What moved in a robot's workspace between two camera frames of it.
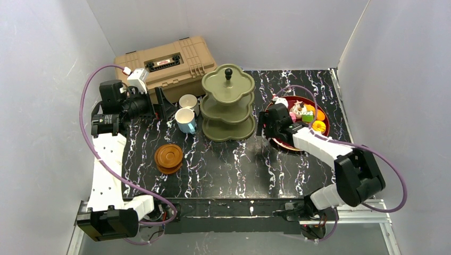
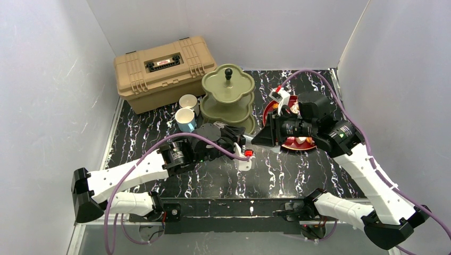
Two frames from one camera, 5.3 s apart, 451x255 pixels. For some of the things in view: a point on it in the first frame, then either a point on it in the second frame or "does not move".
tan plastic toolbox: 178,66 does not move
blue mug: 185,119 does not move
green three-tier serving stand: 226,106 does not move
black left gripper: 155,105 → 229,139
